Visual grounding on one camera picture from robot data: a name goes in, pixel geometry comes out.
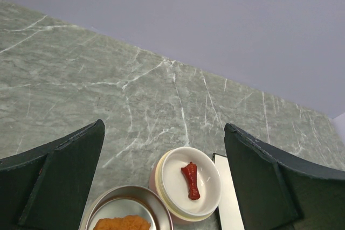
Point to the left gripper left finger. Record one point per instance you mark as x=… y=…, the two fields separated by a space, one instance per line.
x=47 y=187

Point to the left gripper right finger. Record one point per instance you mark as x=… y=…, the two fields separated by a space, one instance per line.
x=278 y=190

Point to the red bone-shaped meat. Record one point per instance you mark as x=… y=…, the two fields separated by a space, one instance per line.
x=190 y=174

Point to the orange fried nugget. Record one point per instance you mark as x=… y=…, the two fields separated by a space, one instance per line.
x=129 y=222

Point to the white rectangular plate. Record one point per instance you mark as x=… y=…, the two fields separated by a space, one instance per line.
x=228 y=212

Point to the steel bowl red base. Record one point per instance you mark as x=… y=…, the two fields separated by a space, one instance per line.
x=122 y=201

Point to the white pink bowl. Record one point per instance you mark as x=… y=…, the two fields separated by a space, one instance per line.
x=168 y=182

